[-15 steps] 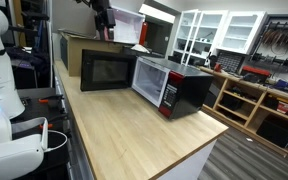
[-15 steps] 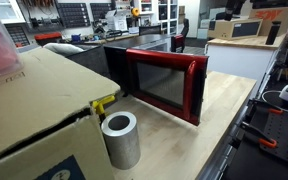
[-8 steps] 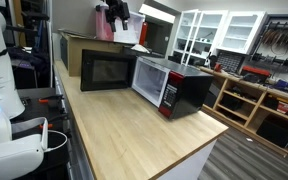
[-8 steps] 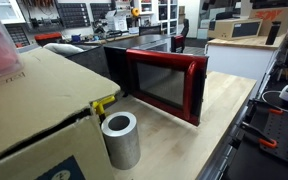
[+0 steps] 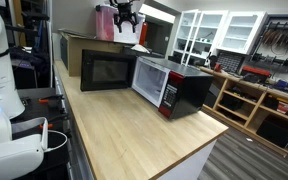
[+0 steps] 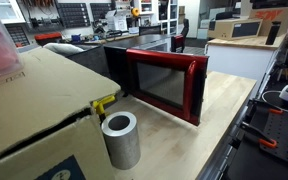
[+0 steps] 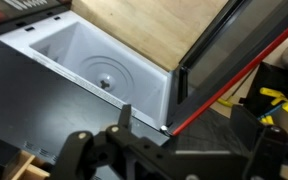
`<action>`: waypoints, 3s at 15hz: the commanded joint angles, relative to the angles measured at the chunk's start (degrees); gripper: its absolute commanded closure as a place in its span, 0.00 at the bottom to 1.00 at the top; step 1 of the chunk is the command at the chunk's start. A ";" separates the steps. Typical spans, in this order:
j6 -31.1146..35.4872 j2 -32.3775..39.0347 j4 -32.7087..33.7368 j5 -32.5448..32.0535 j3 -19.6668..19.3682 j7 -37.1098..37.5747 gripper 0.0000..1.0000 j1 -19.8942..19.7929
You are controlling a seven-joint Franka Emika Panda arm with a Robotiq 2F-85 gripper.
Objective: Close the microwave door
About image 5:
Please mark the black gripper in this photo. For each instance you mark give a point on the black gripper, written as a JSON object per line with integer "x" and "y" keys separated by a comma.
{"x": 125, "y": 8}

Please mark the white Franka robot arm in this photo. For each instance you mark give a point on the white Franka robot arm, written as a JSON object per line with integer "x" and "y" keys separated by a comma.
{"x": 0, "y": 66}

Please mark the white glass door cabinet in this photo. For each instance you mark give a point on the white glass door cabinet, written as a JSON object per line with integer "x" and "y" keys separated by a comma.
{"x": 240, "y": 31}
{"x": 202, "y": 33}

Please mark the black red microwave body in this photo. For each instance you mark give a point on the black red microwave body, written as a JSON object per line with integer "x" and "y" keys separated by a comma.
{"x": 187, "y": 90}

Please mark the white paper sheet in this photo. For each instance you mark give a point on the white paper sheet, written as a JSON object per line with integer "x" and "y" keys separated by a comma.
{"x": 127, "y": 35}

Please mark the red cylinder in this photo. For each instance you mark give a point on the red cylinder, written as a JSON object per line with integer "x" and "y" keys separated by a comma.
{"x": 143, "y": 33}

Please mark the pink clear plastic storage bin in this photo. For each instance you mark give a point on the pink clear plastic storage bin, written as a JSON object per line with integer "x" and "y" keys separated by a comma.
{"x": 104, "y": 23}

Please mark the white cloth bundle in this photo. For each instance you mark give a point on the white cloth bundle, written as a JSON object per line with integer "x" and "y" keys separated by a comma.
{"x": 140, "y": 48}

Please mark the dark grey bin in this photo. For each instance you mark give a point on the dark grey bin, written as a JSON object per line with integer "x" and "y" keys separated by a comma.
{"x": 150, "y": 53}

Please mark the large cardboard box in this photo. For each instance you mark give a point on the large cardboard box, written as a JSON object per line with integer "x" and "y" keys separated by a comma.
{"x": 74, "y": 53}

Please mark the black storage rack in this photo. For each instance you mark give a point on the black storage rack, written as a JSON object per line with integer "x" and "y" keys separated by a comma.
{"x": 30, "y": 50}

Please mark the small parts drawer organizer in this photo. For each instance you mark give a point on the small parts drawer organizer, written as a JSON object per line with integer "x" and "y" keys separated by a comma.
{"x": 230, "y": 62}

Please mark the red toolbox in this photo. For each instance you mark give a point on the red toolbox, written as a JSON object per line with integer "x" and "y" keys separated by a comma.
{"x": 255, "y": 71}

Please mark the wooden shelf workbench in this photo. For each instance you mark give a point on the wooden shelf workbench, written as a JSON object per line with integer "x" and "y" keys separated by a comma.
{"x": 250, "y": 110}

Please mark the blue tool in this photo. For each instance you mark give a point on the blue tool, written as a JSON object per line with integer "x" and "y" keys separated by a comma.
{"x": 282, "y": 84}

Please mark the red white box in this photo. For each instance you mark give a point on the red white box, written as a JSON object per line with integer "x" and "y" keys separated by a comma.
{"x": 285, "y": 107}

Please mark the black case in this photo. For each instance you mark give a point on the black case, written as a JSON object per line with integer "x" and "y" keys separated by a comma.
{"x": 275, "y": 131}

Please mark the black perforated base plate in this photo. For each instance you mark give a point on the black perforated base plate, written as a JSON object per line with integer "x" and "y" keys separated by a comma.
{"x": 34, "y": 108}

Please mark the black wall tool rack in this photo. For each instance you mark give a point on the black wall tool rack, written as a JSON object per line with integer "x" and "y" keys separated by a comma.
{"x": 277, "y": 36}

